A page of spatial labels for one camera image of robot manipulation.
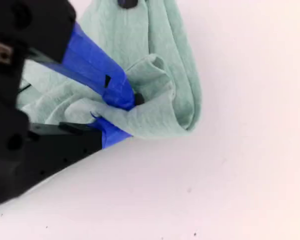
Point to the green t-shirt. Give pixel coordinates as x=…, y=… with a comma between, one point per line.
x=165, y=87

